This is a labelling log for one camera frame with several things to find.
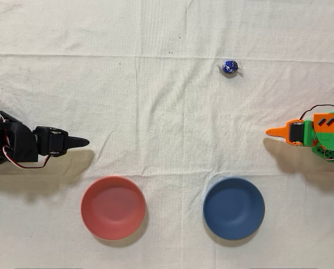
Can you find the blue foil candy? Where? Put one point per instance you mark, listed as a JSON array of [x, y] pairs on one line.
[[230, 67]]

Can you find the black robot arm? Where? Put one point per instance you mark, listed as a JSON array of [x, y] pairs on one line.
[[18, 143]]

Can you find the white tablecloth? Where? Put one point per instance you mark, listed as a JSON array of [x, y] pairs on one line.
[[167, 98]]

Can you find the pink bowl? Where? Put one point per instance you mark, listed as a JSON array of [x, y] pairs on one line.
[[113, 208]]

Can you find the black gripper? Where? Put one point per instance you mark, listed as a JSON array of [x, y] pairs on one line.
[[55, 142]]

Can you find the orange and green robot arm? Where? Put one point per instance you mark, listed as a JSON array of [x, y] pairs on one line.
[[328, 140]]

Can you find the blue bowl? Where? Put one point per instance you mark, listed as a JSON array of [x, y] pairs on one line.
[[233, 208]]

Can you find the green orange gripper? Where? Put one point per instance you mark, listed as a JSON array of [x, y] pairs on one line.
[[296, 133]]

